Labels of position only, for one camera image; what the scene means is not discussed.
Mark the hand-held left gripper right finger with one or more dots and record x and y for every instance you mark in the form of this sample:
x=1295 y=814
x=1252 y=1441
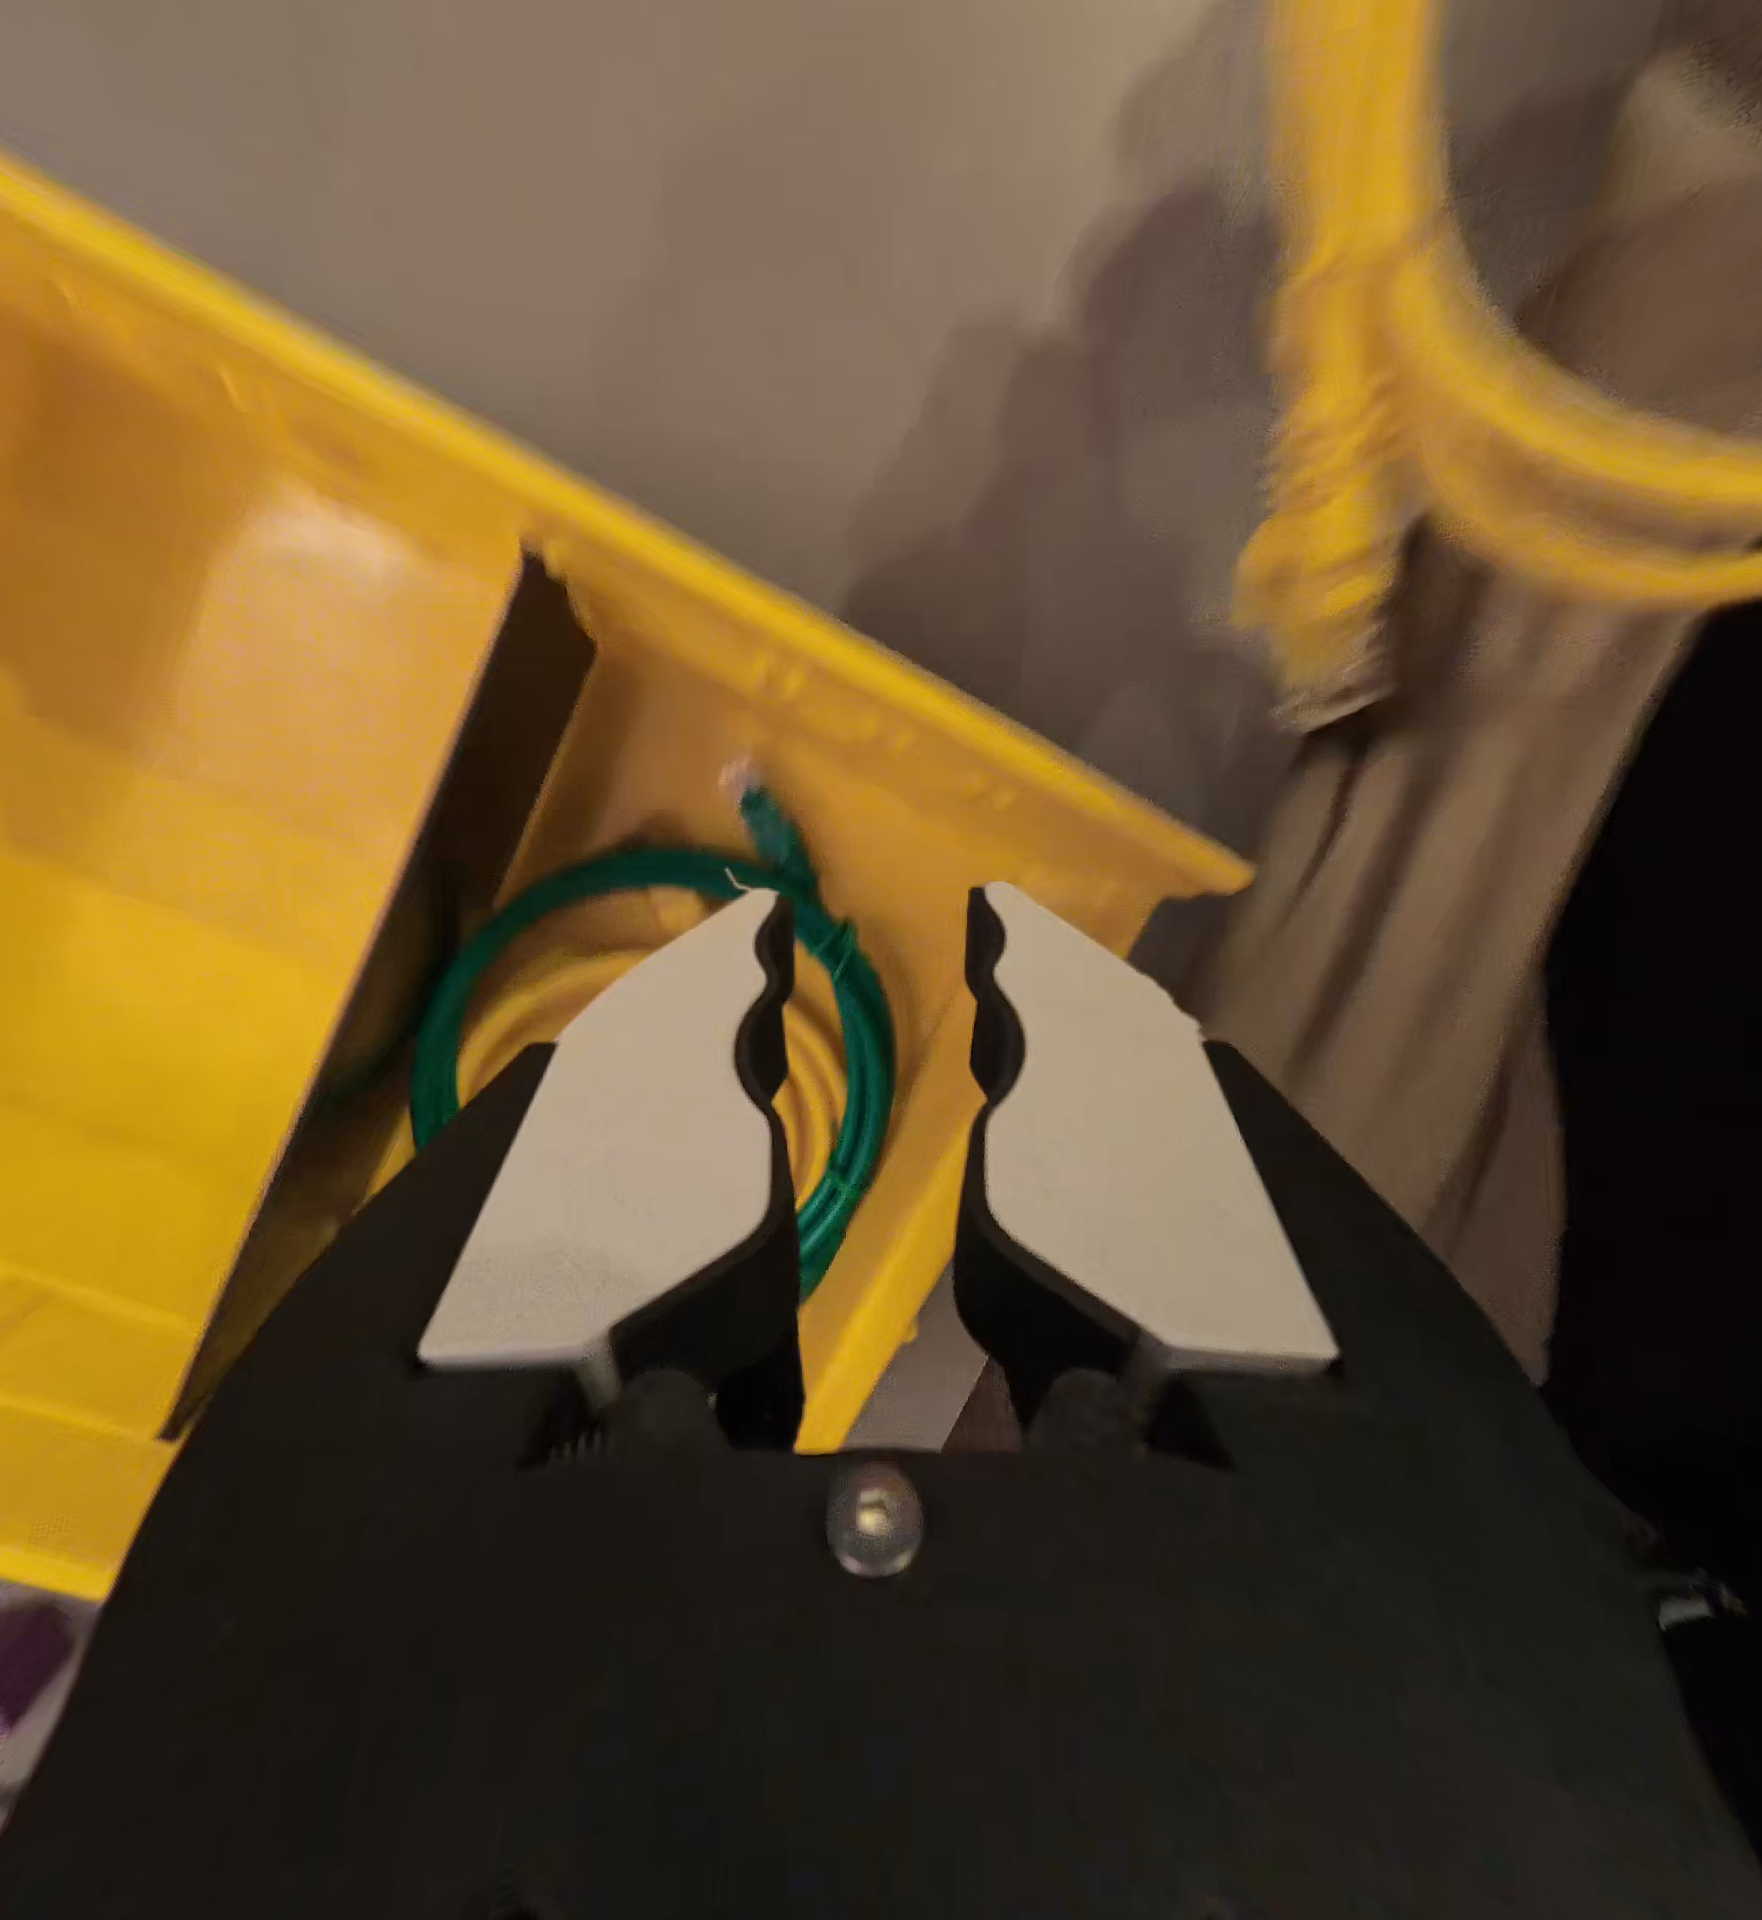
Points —
x=1136 y=1157

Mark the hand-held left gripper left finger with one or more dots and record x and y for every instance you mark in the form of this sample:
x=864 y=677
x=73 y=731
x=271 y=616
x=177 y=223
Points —
x=626 y=1141

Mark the yellow plastic bin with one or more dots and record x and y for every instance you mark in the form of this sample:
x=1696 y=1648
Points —
x=147 y=781

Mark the beige cloth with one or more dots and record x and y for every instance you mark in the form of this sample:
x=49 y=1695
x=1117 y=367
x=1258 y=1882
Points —
x=1422 y=975

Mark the black bin divider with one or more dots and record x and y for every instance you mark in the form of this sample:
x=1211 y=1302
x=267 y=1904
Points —
x=499 y=781

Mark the dark cloth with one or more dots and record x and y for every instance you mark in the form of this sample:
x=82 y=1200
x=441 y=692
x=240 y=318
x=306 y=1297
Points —
x=1707 y=1050

